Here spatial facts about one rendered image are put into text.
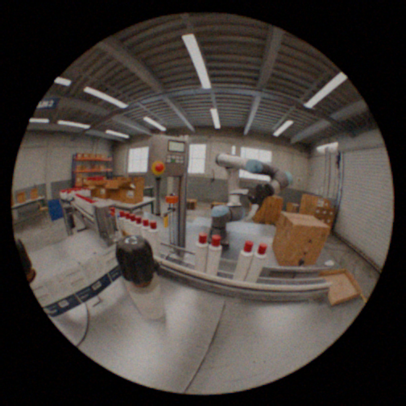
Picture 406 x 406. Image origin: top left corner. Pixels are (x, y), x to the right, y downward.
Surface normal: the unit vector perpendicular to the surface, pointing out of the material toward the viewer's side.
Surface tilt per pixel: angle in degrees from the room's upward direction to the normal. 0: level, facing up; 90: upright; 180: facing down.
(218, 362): 0
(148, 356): 0
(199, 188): 90
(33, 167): 90
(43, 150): 90
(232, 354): 0
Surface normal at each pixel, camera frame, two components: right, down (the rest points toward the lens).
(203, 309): 0.07, -0.97
